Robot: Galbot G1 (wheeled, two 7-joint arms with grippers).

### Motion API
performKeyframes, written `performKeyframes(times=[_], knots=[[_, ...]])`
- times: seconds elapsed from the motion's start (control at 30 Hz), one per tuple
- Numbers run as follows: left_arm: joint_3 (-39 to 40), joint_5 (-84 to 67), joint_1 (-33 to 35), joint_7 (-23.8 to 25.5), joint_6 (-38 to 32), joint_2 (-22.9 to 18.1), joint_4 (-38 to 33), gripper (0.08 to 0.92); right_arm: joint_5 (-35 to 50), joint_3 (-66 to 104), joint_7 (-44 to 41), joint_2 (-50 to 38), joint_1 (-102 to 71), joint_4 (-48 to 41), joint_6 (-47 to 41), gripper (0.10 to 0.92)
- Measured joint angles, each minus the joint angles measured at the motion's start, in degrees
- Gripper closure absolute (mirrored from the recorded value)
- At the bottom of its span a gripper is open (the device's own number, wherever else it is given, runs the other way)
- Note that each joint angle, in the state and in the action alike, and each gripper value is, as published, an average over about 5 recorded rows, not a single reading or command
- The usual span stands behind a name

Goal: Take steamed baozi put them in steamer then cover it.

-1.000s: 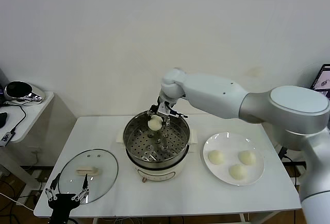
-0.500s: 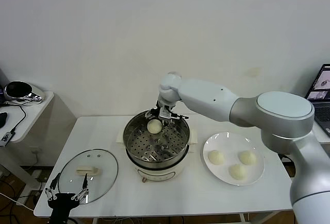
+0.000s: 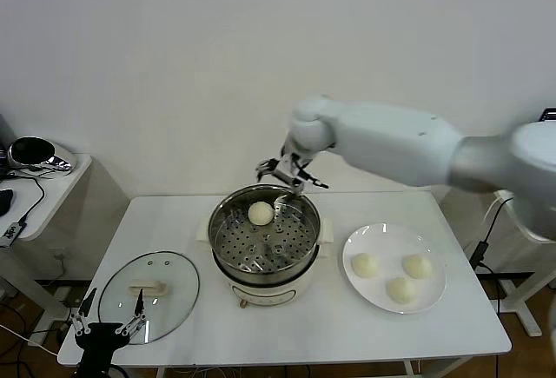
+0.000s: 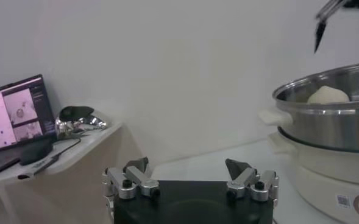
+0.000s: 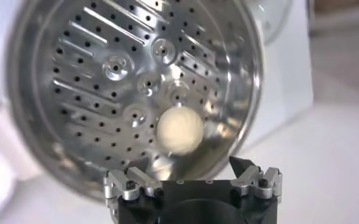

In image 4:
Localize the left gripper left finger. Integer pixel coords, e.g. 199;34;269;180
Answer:
102;156;161;200

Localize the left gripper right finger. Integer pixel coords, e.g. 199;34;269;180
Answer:
224;158;280;202

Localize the white steamed baozi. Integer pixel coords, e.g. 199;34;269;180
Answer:
307;85;350;105

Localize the stainless steel steamer basket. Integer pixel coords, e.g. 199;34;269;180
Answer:
258;60;359;153

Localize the white side table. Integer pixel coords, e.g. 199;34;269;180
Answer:
0;121;145;224

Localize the cream electric cooking pot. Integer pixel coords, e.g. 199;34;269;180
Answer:
267;130;359;224

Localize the chrome headset with black visor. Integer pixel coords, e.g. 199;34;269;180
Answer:
54;105;108;141

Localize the black usb adapter stick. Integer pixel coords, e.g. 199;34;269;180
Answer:
16;153;63;180

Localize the black computer mouse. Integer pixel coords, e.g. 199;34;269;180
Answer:
19;138;54;167

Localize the dark laptop with pink screen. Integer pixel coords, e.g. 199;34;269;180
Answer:
0;74;58;177

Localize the thin black desk cable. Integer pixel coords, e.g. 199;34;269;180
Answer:
52;136;82;159

